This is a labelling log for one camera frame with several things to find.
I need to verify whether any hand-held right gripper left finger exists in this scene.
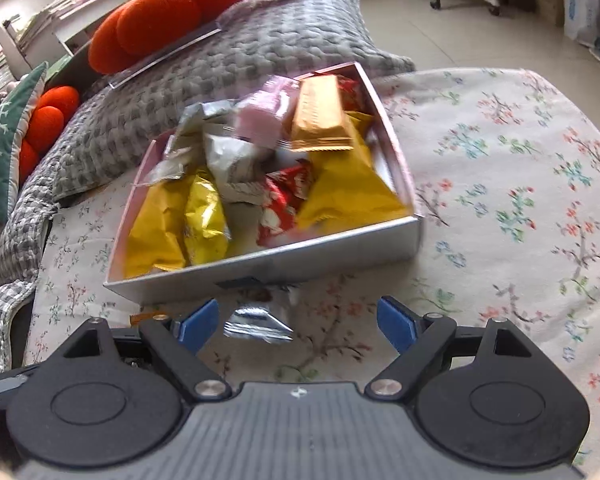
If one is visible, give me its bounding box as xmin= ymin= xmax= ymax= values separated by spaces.
xmin=55 ymin=297 xmax=232 ymax=402

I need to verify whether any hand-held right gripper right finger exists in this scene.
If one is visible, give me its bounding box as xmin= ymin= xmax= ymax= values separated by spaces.
xmin=366 ymin=296 xmax=548 ymax=402

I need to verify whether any silver and blue snack packet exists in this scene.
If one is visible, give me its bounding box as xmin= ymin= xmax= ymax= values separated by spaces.
xmin=222 ymin=284 xmax=301 ymax=345

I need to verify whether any pink cardboard box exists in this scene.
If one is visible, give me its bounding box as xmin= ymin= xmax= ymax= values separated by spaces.
xmin=102 ymin=61 xmax=425 ymax=306

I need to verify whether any matte yellow snack packet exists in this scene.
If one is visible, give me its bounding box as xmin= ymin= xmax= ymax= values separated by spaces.
xmin=125 ymin=177 xmax=196 ymax=280

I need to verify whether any large yellow snack packet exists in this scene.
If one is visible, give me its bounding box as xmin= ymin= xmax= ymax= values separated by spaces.
xmin=296 ymin=110 xmax=412 ymax=235

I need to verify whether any white snack packet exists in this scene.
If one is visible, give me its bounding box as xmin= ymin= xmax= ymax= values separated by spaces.
xmin=142 ymin=135 xmax=208 ymax=186
xmin=202 ymin=132 xmax=276 ymax=206

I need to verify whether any glossy yellow snack packet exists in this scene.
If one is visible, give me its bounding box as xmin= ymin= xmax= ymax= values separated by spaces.
xmin=182 ymin=172 xmax=231 ymax=267

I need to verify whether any red snack packet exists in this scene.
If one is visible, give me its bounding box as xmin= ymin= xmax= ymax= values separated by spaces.
xmin=256 ymin=180 xmax=300 ymax=248
xmin=267 ymin=160 xmax=316 ymax=202
xmin=337 ymin=76 xmax=367 ymax=113

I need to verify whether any floral bedsheet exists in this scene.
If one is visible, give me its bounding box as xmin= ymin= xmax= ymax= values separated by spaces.
xmin=22 ymin=67 xmax=600 ymax=480

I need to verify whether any silver foil snack packet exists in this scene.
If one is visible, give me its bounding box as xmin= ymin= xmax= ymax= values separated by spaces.
xmin=172 ymin=101 xmax=236 ymax=146

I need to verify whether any pink snack packet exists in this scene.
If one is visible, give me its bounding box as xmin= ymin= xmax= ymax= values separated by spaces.
xmin=232 ymin=76 xmax=301 ymax=148

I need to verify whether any green snowflake pillow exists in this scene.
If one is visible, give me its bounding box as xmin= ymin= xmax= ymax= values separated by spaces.
xmin=0 ymin=61 xmax=50 ymax=233

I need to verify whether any golden orange snack packet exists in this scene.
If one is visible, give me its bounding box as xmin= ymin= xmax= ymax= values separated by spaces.
xmin=290 ymin=74 xmax=356 ymax=153

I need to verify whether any small orange pumpkin cushion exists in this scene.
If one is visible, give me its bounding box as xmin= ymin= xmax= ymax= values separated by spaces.
xmin=17 ymin=86 xmax=81 ymax=186

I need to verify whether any clear acrylic tray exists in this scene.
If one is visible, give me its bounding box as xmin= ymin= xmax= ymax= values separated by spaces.
xmin=107 ymin=22 xmax=223 ymax=90

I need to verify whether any grey quilted blanket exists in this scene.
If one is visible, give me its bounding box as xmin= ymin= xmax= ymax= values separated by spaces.
xmin=0 ymin=0 xmax=416 ymax=376

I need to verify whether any large orange pumpkin cushion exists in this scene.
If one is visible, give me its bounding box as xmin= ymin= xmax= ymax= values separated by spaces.
xmin=87 ymin=0 xmax=270 ymax=75

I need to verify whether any stack of magazines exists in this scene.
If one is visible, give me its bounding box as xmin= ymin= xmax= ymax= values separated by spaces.
xmin=15 ymin=0 xmax=83 ymax=56

